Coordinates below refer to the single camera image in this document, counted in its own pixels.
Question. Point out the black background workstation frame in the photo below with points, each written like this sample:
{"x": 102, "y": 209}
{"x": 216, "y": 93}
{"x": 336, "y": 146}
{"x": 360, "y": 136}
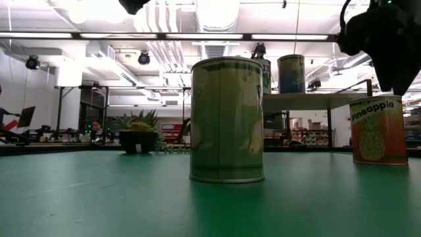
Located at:
{"x": 60, "y": 108}

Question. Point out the red storage bins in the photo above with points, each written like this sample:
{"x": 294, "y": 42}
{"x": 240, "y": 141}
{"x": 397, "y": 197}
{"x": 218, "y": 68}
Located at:
{"x": 171, "y": 130}

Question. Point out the black ceiling-mounted camera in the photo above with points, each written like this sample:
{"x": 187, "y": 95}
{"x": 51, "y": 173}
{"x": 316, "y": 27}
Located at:
{"x": 143, "y": 58}
{"x": 314, "y": 84}
{"x": 32, "y": 62}

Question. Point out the shelf with black legs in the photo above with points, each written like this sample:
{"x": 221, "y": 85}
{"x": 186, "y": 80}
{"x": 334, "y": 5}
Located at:
{"x": 306, "y": 100}

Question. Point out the succulent plant in black pot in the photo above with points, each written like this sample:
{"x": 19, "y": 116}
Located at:
{"x": 138, "y": 141}

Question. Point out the black red background robot arm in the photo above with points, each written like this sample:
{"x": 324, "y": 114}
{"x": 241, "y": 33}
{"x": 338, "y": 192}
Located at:
{"x": 185, "y": 126}

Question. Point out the orange pineapple can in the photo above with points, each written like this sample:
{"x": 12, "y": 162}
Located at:
{"x": 378, "y": 131}

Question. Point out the black overhead rig camera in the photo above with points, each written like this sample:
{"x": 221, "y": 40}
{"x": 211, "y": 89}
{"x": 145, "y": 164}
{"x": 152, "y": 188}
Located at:
{"x": 259, "y": 50}

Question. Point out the red background robot part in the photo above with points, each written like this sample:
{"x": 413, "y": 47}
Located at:
{"x": 11, "y": 125}

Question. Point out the peas can green blue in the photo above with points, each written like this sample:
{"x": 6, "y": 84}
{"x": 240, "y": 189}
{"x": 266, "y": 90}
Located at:
{"x": 291, "y": 75}

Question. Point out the overhead black frame bar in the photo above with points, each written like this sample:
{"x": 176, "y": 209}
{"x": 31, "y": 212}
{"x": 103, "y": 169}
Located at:
{"x": 159, "y": 36}

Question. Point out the green pears can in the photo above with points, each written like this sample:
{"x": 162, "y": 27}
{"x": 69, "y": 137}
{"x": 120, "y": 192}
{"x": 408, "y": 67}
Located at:
{"x": 227, "y": 121}

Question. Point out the person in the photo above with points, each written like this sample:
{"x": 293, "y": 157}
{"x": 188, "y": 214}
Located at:
{"x": 96, "y": 125}

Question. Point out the cardboard box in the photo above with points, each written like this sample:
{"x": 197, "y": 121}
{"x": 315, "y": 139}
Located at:
{"x": 315, "y": 125}

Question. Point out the white mix fruit can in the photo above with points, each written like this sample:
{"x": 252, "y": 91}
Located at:
{"x": 267, "y": 77}

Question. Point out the black background monitor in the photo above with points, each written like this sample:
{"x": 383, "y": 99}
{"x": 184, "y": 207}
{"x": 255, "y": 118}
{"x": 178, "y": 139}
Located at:
{"x": 27, "y": 116}

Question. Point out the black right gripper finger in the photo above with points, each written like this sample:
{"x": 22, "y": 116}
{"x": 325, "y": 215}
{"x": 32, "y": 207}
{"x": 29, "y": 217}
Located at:
{"x": 406, "y": 79}
{"x": 385, "y": 72}

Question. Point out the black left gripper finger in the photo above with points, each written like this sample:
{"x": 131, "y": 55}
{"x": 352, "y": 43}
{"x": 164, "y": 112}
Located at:
{"x": 135, "y": 6}

